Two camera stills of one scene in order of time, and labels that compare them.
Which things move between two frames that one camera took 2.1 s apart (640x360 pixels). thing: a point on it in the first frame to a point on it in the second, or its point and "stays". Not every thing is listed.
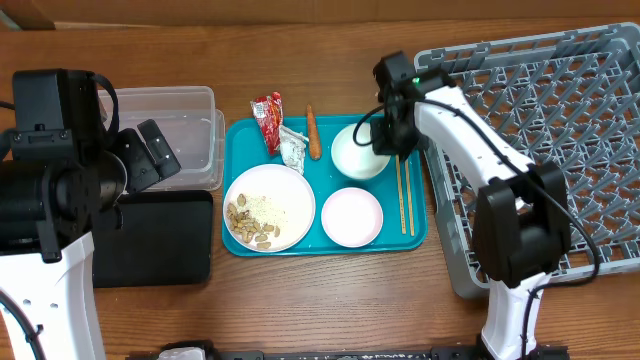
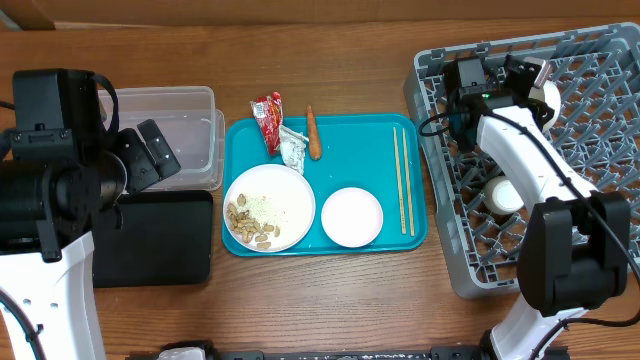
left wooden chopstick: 401,196 stays
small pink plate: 352,216 stays
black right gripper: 382,145 to 537,108
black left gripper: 146,171 stays
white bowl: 354,160 to 550,95
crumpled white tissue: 292,148 stays
